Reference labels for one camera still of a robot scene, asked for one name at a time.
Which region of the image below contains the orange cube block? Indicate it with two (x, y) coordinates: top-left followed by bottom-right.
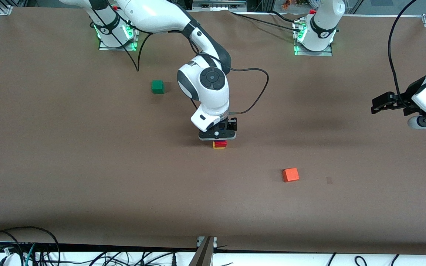
(282, 168), (300, 183)

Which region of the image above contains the brown paper table cover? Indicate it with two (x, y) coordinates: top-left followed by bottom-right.
(0, 7), (426, 255)

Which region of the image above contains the grey metal box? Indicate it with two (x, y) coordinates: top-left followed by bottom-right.
(192, 0), (247, 11)

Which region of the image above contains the aluminium profile beam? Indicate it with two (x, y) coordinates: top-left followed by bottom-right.
(189, 236), (217, 266)

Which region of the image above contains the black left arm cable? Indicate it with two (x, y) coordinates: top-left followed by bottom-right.
(388, 0), (419, 109)

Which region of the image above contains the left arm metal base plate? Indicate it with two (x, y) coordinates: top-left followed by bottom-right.
(294, 20), (333, 57)

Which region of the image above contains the black base cable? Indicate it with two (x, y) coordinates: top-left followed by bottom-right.
(231, 11), (302, 28)

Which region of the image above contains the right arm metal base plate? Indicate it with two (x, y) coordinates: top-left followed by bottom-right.
(98, 17), (139, 51)

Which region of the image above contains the black looped cable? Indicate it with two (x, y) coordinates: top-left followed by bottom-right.
(0, 226), (60, 266)

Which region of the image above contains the green cable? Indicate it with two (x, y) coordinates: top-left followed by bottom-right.
(24, 243), (37, 266)

